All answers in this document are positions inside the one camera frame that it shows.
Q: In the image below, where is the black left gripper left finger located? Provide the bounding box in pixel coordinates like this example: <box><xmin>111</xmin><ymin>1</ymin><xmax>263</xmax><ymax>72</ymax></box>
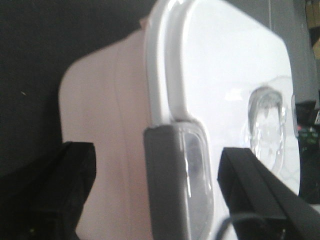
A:
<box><xmin>0</xmin><ymin>141</ymin><xmax>97</xmax><ymax>240</ymax></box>

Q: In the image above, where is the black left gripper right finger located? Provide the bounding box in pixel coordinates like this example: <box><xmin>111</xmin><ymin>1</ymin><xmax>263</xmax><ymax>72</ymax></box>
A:
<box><xmin>217</xmin><ymin>147</ymin><xmax>320</xmax><ymax>240</ymax></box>

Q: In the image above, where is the white plastic bin with lid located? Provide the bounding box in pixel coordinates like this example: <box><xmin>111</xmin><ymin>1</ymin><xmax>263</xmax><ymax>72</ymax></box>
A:
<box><xmin>58</xmin><ymin>0</ymin><xmax>300</xmax><ymax>240</ymax></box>

